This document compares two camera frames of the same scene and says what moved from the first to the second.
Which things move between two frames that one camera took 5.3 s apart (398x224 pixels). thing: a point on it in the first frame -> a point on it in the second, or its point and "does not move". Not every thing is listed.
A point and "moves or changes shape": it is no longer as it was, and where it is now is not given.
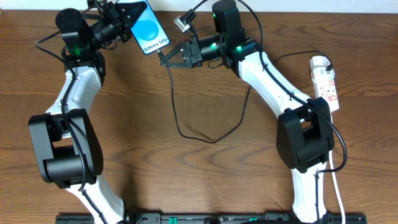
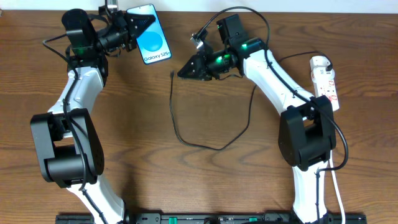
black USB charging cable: x=247 y=99 -> x=221 y=147
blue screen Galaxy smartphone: x=147 y=30 moves or changes shape
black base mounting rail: x=206 y=219 does not move
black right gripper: x=194 y=51 -> x=204 y=66
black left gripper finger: x=129 y=12 -> x=138 y=23
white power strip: x=323 y=79 does not move
